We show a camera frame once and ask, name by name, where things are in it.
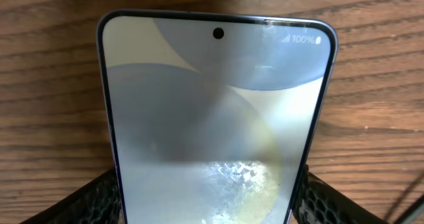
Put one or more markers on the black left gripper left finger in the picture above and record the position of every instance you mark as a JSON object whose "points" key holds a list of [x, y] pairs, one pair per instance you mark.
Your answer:
{"points": [[98, 202]]}

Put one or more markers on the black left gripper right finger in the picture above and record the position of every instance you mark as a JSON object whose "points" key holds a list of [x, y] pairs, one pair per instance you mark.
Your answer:
{"points": [[316, 202]]}

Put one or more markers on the blue Galaxy smartphone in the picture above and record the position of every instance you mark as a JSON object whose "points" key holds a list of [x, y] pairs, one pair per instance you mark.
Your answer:
{"points": [[211, 116]]}

